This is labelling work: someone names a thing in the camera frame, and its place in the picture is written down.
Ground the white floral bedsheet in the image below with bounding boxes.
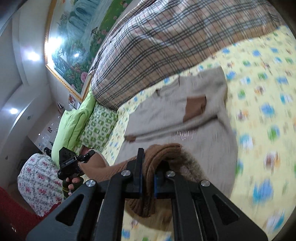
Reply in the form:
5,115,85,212
17,153,63,216

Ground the beige brown knit sweater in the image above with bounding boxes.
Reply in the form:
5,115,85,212
77,66,239,232

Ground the framed landscape painting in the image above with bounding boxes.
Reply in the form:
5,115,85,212
44,0,131,101

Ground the person's left hand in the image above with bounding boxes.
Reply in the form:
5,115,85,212
65,177,84,192

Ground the green checkered pillow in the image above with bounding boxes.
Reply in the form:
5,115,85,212
76,103,118,153

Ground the plain green pillow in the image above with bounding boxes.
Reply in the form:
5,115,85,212
51,91,96,168

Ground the red cloth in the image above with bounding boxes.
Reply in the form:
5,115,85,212
1,188,61,240

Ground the plaid beige quilt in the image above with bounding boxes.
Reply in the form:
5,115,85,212
90,0,285,109

